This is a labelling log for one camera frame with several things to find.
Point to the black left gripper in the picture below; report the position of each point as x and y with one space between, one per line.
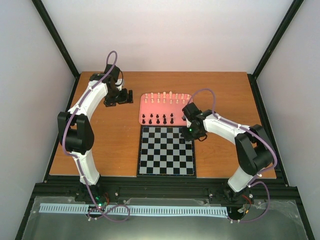
124 99

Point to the black frame post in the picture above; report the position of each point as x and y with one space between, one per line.
44 15
283 26

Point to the light blue cable duct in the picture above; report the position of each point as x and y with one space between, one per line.
139 210

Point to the black aluminium frame base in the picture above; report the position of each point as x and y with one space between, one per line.
286 219

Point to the black white chessboard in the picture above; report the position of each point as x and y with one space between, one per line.
161 154

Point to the black right frame post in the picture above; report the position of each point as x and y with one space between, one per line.
283 26

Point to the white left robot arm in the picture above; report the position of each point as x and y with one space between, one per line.
75 133

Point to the pink plastic tray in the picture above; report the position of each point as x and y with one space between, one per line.
161 108

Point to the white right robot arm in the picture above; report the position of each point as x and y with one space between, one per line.
255 153

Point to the black left frame post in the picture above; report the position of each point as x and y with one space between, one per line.
44 15

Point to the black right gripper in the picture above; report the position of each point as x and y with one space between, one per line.
187 137

